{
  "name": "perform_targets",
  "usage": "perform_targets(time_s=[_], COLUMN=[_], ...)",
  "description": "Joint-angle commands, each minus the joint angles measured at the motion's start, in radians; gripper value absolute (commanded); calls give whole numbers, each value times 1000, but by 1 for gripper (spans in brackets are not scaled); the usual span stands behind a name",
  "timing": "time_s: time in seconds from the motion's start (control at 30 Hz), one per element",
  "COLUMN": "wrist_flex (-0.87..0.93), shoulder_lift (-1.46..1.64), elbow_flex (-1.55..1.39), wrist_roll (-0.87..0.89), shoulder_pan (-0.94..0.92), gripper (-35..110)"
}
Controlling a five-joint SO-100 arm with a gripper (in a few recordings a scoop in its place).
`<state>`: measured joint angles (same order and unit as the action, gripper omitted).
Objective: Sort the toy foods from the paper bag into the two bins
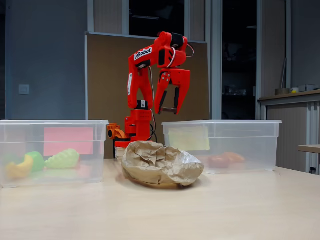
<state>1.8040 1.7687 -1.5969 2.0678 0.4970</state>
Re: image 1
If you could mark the orange toy doughnut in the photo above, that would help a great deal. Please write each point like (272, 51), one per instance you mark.
(218, 162)

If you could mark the orange toy croissant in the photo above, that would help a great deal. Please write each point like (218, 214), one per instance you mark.
(236, 157)

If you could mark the pale green toy grapes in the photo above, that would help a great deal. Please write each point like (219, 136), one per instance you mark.
(62, 160)

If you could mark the green toy apple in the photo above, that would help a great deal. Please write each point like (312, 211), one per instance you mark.
(37, 161)

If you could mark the yellow toy banana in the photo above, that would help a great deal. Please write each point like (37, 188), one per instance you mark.
(20, 170)

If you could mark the yellow-green paper label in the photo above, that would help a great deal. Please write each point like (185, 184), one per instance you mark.
(190, 138)

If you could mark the clear plastic bin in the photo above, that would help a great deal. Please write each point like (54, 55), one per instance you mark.
(257, 150)
(25, 180)

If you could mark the pink paper label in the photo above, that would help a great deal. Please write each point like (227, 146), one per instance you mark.
(67, 138)

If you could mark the brown cork board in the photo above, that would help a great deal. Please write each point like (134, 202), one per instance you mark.
(105, 75)

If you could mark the orange printed clamp part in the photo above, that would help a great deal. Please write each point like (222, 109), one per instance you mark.
(115, 131)

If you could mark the clear plastic film sheet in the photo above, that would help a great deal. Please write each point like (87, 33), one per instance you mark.
(186, 160)

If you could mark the wooden base block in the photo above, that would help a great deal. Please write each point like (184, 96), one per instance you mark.
(118, 152)

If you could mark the crumpled brown paper bag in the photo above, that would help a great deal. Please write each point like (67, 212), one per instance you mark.
(160, 175)

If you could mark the grey shutter cabinet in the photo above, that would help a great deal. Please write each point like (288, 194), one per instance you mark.
(287, 125)

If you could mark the small yellow object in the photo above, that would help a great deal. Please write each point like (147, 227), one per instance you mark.
(294, 91)

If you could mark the wooden side table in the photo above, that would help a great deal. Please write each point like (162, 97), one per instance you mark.
(310, 148)

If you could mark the white light switch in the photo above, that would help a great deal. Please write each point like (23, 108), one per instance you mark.
(24, 89)

